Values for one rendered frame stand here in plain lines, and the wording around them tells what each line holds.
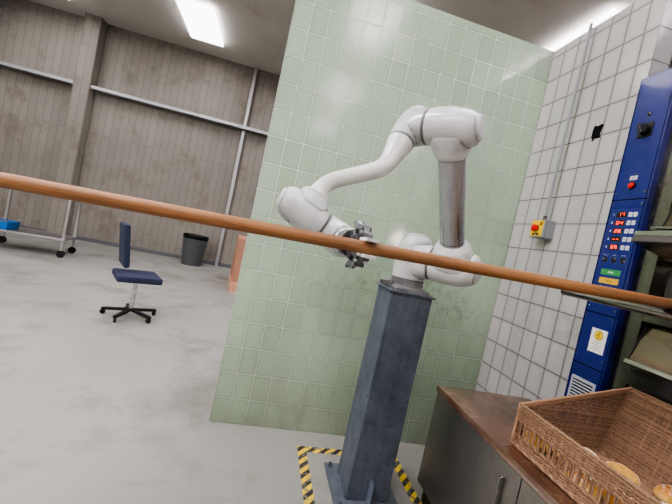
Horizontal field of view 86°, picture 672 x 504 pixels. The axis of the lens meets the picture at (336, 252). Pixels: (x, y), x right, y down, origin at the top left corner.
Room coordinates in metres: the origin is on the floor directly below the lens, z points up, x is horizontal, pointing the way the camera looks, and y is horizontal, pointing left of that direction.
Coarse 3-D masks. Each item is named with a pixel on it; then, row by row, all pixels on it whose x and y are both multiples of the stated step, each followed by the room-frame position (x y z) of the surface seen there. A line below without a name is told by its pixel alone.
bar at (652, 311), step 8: (576, 296) 1.29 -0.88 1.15; (584, 296) 1.26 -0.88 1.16; (592, 296) 1.23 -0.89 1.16; (608, 304) 1.17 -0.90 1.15; (616, 304) 1.14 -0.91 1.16; (624, 304) 1.11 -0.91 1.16; (632, 304) 1.09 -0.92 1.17; (640, 304) 1.07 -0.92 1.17; (640, 312) 1.07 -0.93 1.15; (648, 312) 1.04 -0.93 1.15; (656, 312) 1.02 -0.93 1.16; (664, 312) 1.00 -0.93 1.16
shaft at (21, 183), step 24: (48, 192) 0.69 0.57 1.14; (72, 192) 0.70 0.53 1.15; (96, 192) 0.71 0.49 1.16; (168, 216) 0.74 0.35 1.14; (192, 216) 0.74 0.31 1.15; (216, 216) 0.76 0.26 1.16; (312, 240) 0.80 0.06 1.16; (336, 240) 0.81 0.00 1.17; (360, 240) 0.83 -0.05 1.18; (432, 264) 0.86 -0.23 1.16; (456, 264) 0.86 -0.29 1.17; (480, 264) 0.88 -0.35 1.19; (576, 288) 0.93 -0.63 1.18; (600, 288) 0.95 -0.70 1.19
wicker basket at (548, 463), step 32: (544, 416) 1.30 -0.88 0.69; (576, 416) 1.32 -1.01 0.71; (608, 416) 1.35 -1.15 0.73; (544, 448) 1.14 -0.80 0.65; (576, 448) 1.04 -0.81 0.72; (608, 448) 1.33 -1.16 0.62; (640, 448) 1.25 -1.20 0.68; (576, 480) 1.02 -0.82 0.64; (608, 480) 0.93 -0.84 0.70; (640, 480) 1.19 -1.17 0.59
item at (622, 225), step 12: (612, 216) 1.61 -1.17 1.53; (624, 216) 1.55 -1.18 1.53; (636, 216) 1.50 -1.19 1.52; (612, 228) 1.59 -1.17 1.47; (624, 228) 1.54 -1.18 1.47; (612, 240) 1.58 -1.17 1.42; (624, 240) 1.53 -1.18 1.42; (612, 252) 1.57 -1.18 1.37; (624, 252) 1.51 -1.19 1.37; (600, 264) 1.61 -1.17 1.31; (612, 264) 1.55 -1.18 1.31; (624, 264) 1.50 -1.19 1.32; (600, 276) 1.59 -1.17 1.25; (612, 276) 1.54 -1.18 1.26
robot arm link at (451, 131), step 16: (432, 112) 1.28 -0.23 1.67; (448, 112) 1.24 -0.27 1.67; (464, 112) 1.22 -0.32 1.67; (432, 128) 1.27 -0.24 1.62; (448, 128) 1.23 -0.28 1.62; (464, 128) 1.21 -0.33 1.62; (480, 128) 1.22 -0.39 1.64; (432, 144) 1.30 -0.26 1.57; (448, 144) 1.26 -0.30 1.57; (464, 144) 1.25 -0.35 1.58; (448, 160) 1.30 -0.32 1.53; (464, 160) 1.32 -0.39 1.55; (448, 176) 1.34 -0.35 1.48; (464, 176) 1.35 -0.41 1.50; (448, 192) 1.37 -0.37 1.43; (464, 192) 1.39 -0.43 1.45; (448, 208) 1.41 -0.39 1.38; (464, 208) 1.43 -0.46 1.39; (448, 224) 1.44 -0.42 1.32; (464, 224) 1.46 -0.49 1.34; (448, 240) 1.48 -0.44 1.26; (464, 240) 1.51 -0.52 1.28; (448, 256) 1.49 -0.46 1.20; (464, 256) 1.49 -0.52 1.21; (432, 272) 1.58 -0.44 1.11; (448, 272) 1.52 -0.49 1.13; (464, 272) 1.49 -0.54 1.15
